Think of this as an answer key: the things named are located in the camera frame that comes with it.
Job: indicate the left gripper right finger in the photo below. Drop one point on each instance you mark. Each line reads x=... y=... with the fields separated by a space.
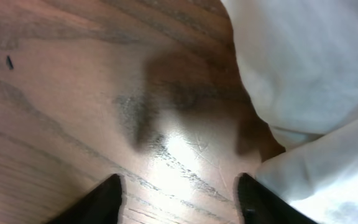
x=258 y=205

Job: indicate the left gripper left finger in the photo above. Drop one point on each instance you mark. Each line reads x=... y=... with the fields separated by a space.
x=100 y=206

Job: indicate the white t-shirt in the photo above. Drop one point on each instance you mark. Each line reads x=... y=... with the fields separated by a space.
x=298 y=61

